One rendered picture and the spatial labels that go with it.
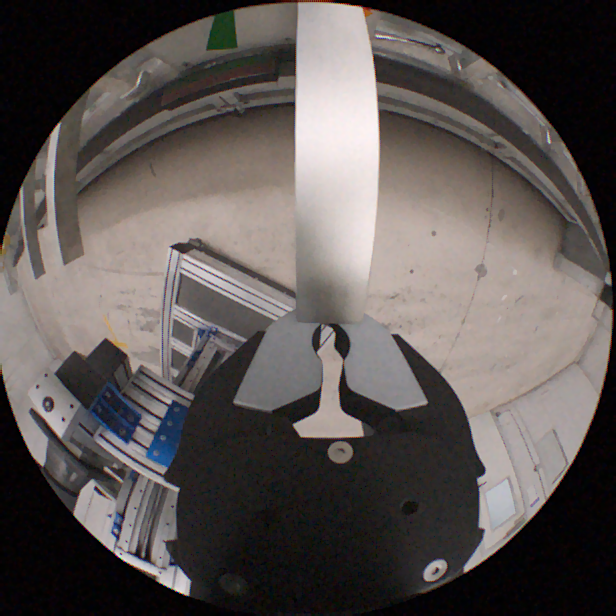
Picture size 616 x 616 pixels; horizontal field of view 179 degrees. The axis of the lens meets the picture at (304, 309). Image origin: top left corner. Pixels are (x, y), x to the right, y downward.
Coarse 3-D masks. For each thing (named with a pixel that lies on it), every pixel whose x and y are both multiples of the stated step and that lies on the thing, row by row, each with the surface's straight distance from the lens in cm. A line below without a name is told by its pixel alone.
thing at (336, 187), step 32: (320, 32) 11; (352, 32) 12; (320, 64) 10; (352, 64) 10; (320, 96) 8; (352, 96) 9; (320, 128) 8; (352, 128) 8; (320, 160) 7; (352, 160) 8; (320, 192) 7; (352, 192) 7; (320, 224) 7; (352, 224) 7; (320, 256) 7; (352, 256) 8; (320, 288) 8; (352, 288) 8; (320, 320) 9; (352, 320) 9
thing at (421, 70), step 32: (384, 32) 40; (160, 64) 45; (288, 64) 36; (384, 64) 35; (416, 64) 36; (448, 64) 41; (128, 96) 44; (160, 96) 42; (448, 96) 42; (480, 96) 42; (96, 128) 53; (128, 128) 53; (512, 128) 49; (544, 128) 57; (544, 160) 61; (576, 192) 77
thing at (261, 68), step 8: (264, 64) 32; (224, 72) 33; (232, 72) 32; (240, 72) 32; (248, 72) 31; (256, 72) 31; (264, 72) 31; (200, 80) 34; (208, 80) 33; (216, 80) 33; (224, 80) 32; (184, 88) 35; (192, 88) 34; (200, 88) 33; (168, 96) 37; (176, 96) 35
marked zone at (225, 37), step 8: (216, 16) 30; (224, 16) 30; (232, 16) 30; (216, 24) 31; (224, 24) 31; (232, 24) 31; (216, 32) 32; (224, 32) 32; (232, 32) 32; (208, 40) 33; (216, 40) 34; (224, 40) 34; (232, 40) 34; (208, 48) 35; (216, 48) 35; (224, 48) 35; (232, 48) 35
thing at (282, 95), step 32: (128, 64) 70; (96, 96) 81; (224, 96) 90; (256, 96) 94; (288, 96) 91; (384, 96) 95; (160, 128) 114; (448, 128) 111; (512, 160) 138; (544, 192) 179
